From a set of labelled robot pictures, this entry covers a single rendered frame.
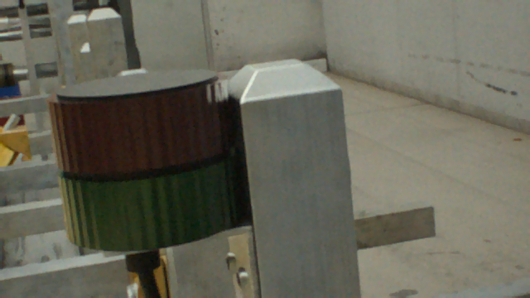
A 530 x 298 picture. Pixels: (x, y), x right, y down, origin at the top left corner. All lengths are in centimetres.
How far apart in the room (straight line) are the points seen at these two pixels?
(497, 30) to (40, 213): 526
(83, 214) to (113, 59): 75
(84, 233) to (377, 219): 63
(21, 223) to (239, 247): 80
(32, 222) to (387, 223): 41
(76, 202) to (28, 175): 106
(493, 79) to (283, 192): 605
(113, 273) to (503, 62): 542
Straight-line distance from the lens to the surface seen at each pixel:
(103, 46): 107
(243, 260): 35
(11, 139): 162
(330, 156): 34
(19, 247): 233
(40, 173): 139
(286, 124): 33
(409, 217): 95
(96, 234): 33
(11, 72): 293
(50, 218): 114
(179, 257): 60
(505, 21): 614
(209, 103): 32
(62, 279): 90
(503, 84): 626
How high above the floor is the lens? 121
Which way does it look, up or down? 11 degrees down
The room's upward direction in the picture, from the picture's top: 6 degrees counter-clockwise
